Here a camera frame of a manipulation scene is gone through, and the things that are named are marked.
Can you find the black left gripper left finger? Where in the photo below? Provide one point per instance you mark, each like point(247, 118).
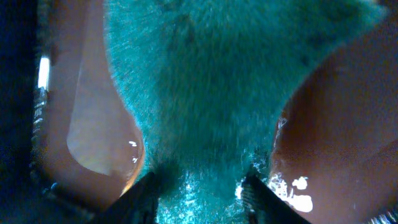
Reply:
point(137, 206)

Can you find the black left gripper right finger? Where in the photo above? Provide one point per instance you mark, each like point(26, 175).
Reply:
point(263, 206)

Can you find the green yellow sponge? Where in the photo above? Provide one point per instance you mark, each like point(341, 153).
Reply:
point(206, 82)

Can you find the rectangular black water tray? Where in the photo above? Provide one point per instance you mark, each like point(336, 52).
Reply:
point(70, 148)

